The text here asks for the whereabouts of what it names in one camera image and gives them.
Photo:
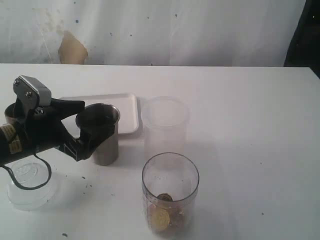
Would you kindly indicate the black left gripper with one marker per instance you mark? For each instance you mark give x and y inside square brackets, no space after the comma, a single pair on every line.
[41,128]

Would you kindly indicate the brown wooden cup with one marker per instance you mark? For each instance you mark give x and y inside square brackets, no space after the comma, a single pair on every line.
[9,114]

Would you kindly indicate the gold coins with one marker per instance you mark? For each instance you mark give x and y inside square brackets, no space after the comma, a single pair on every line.
[165,217]

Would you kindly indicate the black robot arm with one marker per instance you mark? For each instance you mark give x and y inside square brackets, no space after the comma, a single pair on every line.
[66,125]

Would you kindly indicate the clear plastic shaker tumbler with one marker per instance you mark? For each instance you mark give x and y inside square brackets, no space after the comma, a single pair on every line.
[170,183]

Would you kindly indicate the translucent plastic container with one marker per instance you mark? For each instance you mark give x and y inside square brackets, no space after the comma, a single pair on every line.
[165,120]

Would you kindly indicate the dark curtain at right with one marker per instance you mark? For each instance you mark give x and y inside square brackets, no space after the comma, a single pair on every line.
[304,47]

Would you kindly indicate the white backdrop sheet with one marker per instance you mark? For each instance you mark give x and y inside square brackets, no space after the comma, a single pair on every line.
[148,32]

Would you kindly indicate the white rectangular tray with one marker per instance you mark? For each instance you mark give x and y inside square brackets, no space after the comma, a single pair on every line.
[126,103]

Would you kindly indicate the stainless steel cup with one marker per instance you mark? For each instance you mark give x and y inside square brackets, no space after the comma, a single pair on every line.
[98,124]

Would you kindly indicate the clear dome lid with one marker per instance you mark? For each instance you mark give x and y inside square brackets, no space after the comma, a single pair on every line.
[29,174]

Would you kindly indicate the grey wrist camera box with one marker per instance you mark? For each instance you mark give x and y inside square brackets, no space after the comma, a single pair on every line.
[31,92]

